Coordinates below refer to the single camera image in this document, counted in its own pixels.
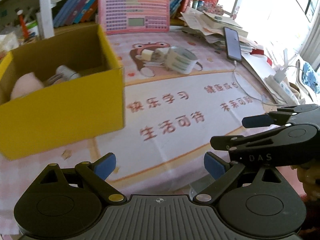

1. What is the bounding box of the pink plush pig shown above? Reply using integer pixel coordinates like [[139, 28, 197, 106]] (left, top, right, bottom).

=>
[[10, 72, 44, 100]]

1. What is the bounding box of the clear tape roll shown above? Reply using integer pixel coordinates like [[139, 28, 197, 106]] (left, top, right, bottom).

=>
[[164, 46, 198, 75]]

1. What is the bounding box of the white charger cube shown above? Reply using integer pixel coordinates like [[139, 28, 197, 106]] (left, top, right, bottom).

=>
[[141, 49, 153, 61]]

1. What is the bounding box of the person right hand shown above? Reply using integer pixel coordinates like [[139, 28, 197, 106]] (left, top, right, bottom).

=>
[[297, 165, 319, 201]]

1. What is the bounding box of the white power strip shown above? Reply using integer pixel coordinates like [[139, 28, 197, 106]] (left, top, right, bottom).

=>
[[265, 75, 300, 105]]

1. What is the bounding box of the yellow cardboard box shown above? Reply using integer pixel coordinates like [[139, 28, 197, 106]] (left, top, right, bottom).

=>
[[1, 24, 125, 160]]

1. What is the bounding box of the black smartphone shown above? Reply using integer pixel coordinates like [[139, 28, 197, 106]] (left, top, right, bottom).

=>
[[223, 27, 242, 62]]

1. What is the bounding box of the pink printed tablecloth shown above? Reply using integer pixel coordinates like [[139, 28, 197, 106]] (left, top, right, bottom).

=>
[[1, 32, 276, 235]]

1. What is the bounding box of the pile of papers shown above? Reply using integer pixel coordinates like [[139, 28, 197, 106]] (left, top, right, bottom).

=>
[[180, 7, 257, 48]]

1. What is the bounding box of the pink learning keyboard tablet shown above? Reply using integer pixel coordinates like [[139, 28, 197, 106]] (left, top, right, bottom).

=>
[[98, 0, 170, 35]]

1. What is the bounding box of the row of blue books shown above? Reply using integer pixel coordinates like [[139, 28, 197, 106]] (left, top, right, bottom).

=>
[[53, 0, 183, 28]]

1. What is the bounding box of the white charging cable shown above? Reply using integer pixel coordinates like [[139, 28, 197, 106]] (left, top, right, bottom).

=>
[[231, 60, 286, 107]]

